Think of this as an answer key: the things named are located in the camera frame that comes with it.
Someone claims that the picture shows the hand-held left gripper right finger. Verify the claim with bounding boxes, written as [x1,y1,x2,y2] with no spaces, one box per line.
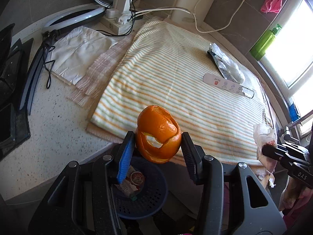
[180,132,287,235]

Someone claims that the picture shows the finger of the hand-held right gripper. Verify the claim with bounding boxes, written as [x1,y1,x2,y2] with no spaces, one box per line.
[262,144,294,164]
[279,141,310,156]

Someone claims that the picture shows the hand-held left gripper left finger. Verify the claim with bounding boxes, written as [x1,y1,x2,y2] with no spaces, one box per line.
[28,131,136,235]

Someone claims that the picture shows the clear plastic bag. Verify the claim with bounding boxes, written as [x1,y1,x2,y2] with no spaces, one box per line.
[254,124,278,172]

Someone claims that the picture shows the round white lid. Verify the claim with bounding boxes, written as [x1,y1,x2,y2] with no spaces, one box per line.
[130,171,146,185]

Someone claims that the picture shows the orange peel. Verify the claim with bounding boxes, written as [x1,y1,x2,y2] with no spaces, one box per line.
[136,105,183,164]

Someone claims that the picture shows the dark blue perforated basket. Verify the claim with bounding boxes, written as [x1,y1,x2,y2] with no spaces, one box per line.
[111,157,169,219]

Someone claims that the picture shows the chrome faucet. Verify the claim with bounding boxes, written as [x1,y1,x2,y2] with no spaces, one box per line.
[276,110,313,141]

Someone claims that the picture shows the peach towel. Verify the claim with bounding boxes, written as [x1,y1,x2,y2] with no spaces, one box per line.
[86,17,278,170]

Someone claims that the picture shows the blue plastic item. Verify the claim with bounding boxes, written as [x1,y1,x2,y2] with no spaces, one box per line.
[289,104,300,121]

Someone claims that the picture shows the striped towel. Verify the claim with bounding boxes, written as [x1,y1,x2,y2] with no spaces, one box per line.
[90,19,274,165]

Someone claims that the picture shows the pink plaid cloth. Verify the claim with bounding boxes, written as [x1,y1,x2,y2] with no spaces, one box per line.
[67,32,139,107]

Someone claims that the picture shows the crumpled plastic wrapper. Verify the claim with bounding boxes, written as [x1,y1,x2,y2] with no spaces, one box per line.
[207,43,245,84]

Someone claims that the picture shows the window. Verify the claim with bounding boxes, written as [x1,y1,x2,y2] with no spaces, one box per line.
[257,0,313,137]

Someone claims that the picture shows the green soap bottle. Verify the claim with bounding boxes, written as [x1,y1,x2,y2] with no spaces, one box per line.
[249,24,282,60]

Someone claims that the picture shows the white cloth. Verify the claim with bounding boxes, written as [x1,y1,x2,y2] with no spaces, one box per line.
[50,26,118,86]

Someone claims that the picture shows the white power strip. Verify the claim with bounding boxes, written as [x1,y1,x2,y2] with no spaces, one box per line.
[101,8,134,35]

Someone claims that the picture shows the pink rag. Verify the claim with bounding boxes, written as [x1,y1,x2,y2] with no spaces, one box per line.
[260,0,283,14]

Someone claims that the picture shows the white charger plug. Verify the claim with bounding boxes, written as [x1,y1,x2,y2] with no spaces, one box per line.
[112,0,134,13]

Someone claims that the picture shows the thick white power cord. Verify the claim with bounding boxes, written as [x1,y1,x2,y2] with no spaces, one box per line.
[132,7,194,15]

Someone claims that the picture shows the black cables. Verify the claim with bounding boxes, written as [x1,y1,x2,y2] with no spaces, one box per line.
[95,0,145,37]

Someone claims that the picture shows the white wall cable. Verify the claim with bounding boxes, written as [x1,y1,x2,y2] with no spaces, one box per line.
[193,0,268,33]

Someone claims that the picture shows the ring light with stand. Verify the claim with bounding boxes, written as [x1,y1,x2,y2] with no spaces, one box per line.
[19,6,106,116]

